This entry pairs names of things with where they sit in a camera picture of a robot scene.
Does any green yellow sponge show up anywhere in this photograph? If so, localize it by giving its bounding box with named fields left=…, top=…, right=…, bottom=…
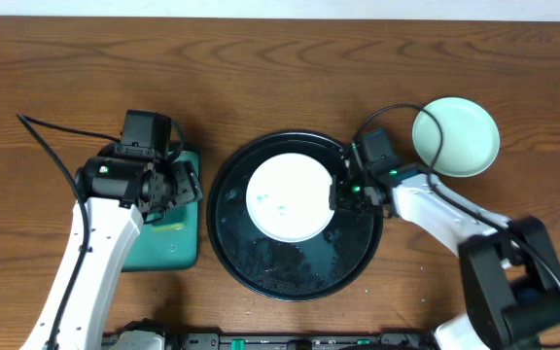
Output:
left=151, top=217, right=186, bottom=232

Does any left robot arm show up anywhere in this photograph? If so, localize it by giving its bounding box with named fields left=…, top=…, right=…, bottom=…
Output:
left=23, top=151, right=202, bottom=349

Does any white plate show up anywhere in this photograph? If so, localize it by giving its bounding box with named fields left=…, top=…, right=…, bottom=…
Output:
left=246, top=153, right=334, bottom=243

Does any dark green rectangular water tray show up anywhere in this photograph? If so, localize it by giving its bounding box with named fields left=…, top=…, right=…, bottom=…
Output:
left=120, top=143, right=202, bottom=272

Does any light green plate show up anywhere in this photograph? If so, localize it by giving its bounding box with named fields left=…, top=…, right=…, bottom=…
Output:
left=412, top=97, right=500, bottom=178

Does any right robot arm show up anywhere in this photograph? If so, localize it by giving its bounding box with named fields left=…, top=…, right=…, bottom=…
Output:
left=330, top=129, right=560, bottom=349

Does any round black serving tray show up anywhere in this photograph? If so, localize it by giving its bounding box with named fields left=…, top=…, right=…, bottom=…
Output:
left=206, top=131, right=383, bottom=301

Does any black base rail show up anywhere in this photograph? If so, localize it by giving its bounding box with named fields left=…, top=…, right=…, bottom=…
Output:
left=99, top=332, right=437, bottom=350

